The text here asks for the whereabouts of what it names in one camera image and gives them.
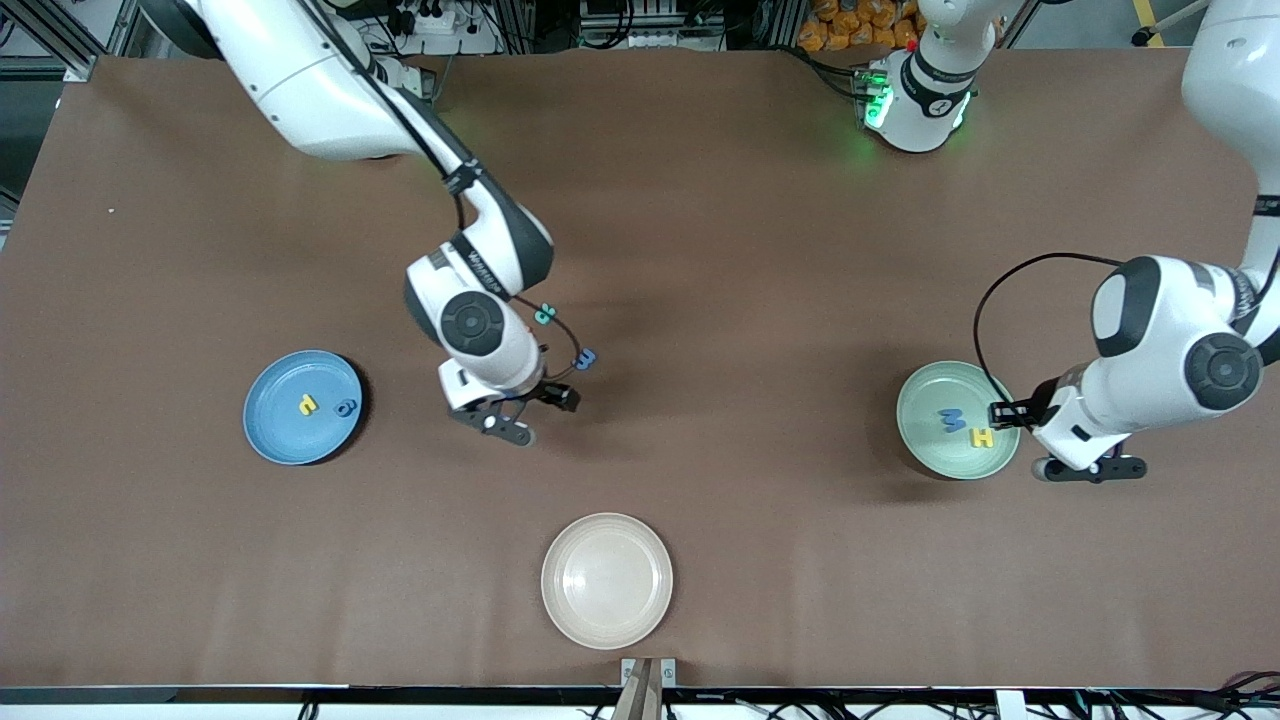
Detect light green plate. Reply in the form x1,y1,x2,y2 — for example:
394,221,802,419
896,360,1022,481

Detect blue plate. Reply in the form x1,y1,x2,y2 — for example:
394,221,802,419
243,349,364,467

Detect beige plate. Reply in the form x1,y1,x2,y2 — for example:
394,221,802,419
541,512,674,651

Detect brown table cover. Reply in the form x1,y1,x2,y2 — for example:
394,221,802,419
0,48,1280,691

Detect white power strip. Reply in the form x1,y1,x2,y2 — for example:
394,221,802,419
385,0,501,56

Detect tan mounting pole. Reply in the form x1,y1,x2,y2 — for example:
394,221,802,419
612,660,665,720

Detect black equipment rack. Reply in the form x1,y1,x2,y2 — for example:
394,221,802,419
580,0,726,51

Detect orange snack packets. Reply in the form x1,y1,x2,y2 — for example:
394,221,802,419
797,0,926,53

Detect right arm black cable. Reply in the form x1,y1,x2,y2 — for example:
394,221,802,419
300,0,583,379

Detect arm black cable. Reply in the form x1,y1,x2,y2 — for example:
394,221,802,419
974,252,1126,401
300,0,583,379

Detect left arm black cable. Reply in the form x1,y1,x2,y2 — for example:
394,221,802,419
974,252,1126,401

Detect red black cable bundle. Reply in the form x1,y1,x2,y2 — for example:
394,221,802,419
1080,668,1280,720

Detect aluminium frame profile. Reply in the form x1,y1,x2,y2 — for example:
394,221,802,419
10,0,111,83

